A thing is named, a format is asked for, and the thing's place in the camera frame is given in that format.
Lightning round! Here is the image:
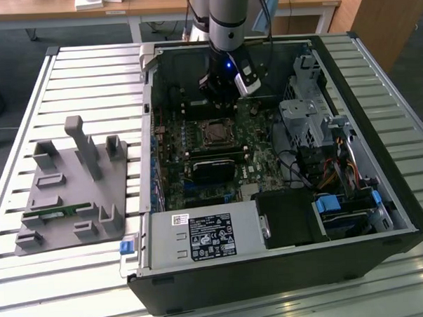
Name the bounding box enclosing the green motherboard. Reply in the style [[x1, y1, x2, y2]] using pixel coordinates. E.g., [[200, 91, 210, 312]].
[[152, 98, 288, 210]]

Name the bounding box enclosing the small silver chipset heatsink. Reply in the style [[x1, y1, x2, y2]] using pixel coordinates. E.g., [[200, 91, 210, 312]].
[[239, 183, 260, 202]]

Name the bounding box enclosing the black open PC case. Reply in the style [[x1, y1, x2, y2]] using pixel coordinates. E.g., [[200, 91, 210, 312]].
[[116, 29, 423, 317]]

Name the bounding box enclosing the coloured wire bundle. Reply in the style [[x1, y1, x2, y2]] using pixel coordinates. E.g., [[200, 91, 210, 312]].
[[315, 134, 362, 194]]

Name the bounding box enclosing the long wooden desk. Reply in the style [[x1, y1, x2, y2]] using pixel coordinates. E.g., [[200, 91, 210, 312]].
[[0, 0, 344, 49]]

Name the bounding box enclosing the grey parts rack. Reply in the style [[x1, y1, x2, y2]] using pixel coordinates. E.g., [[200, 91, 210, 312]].
[[8, 112, 134, 257]]

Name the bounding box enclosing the grey case handle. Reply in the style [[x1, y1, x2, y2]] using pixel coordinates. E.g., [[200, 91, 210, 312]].
[[137, 43, 165, 74]]

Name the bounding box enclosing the hard disk in blue carrier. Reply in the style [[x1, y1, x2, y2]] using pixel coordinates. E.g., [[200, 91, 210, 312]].
[[313, 189, 374, 240]]

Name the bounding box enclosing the metal drive cage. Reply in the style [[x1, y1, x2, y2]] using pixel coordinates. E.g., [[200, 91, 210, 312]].
[[276, 52, 359, 153]]

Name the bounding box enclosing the metal socket cover frame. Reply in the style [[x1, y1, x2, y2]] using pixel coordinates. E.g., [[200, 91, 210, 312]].
[[201, 118, 239, 148]]

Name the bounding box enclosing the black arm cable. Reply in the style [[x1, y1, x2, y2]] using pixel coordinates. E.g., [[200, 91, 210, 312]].
[[253, 0, 276, 86]]

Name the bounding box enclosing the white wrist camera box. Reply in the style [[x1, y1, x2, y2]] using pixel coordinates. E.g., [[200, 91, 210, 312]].
[[232, 54, 263, 97]]

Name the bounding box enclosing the black cable loop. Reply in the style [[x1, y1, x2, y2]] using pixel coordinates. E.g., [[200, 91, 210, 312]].
[[274, 146, 321, 191]]

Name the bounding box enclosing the blue case latch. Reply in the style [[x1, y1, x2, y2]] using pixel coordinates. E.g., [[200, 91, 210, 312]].
[[119, 241, 136, 257]]

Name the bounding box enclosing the green RAM stick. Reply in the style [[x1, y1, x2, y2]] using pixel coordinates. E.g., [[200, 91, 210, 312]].
[[32, 203, 95, 222]]

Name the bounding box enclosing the black graphics card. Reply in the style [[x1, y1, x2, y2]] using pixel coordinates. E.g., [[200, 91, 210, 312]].
[[190, 157, 236, 184]]

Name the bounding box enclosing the black plastic shroud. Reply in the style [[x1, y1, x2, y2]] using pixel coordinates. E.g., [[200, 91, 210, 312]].
[[251, 187, 328, 250]]

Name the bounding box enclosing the wooden cabinet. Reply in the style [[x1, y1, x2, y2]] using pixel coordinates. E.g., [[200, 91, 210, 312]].
[[348, 0, 423, 76]]

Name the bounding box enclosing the black printed label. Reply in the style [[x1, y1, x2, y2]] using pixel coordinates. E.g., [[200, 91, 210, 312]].
[[187, 212, 238, 262]]

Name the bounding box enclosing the black RAM slots bank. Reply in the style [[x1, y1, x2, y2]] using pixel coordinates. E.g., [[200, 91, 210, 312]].
[[187, 145, 250, 164], [180, 95, 241, 122]]

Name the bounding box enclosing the CPU socket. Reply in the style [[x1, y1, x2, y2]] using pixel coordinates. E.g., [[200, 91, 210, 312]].
[[198, 116, 239, 149]]

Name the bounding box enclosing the grey power supply unit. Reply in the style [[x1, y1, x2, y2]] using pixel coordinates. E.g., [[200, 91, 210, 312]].
[[142, 200, 268, 271]]

